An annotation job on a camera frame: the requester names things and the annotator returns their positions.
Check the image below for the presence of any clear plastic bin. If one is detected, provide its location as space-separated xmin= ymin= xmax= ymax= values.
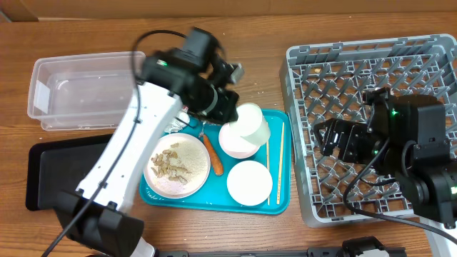
xmin=27 ymin=51 xmax=145 ymax=131

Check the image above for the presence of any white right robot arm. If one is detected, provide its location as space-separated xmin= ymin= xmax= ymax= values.
xmin=313 ymin=89 xmax=456 ymax=256

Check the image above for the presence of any crumpled white tissue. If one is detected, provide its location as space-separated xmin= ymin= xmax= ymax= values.
xmin=171 ymin=111 xmax=191 ymax=132

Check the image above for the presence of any white bowl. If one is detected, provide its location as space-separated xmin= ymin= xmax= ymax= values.
xmin=226 ymin=161 xmax=273 ymax=206

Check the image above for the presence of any grey dish rack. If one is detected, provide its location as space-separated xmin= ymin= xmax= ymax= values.
xmin=279 ymin=34 xmax=456 ymax=228

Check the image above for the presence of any black tray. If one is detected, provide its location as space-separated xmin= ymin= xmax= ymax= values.
xmin=25 ymin=134 xmax=111 ymax=211

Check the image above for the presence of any left wooden chopstick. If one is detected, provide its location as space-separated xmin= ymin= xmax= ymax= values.
xmin=266 ymin=141 xmax=271 ymax=206

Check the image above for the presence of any right wooden chopstick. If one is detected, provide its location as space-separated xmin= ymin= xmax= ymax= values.
xmin=276 ymin=122 xmax=285 ymax=205

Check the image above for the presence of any wooden chopstick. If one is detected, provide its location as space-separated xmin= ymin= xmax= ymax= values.
xmin=266 ymin=141 xmax=271 ymax=206
xmin=276 ymin=122 xmax=285 ymax=205

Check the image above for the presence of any white cup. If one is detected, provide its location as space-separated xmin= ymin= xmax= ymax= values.
xmin=229 ymin=103 xmax=271 ymax=146

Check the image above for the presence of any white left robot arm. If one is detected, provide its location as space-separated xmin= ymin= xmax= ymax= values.
xmin=54 ymin=48 xmax=244 ymax=256

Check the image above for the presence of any pink plate with food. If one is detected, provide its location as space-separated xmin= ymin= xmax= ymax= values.
xmin=144 ymin=133 xmax=211 ymax=198

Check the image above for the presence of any teal serving tray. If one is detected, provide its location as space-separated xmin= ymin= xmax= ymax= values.
xmin=139 ymin=109 xmax=292 ymax=215

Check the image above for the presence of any orange carrot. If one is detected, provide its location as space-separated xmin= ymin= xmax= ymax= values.
xmin=202 ymin=134 xmax=224 ymax=176

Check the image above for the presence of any pink bowl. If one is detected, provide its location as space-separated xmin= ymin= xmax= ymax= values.
xmin=219 ymin=124 xmax=260 ymax=159

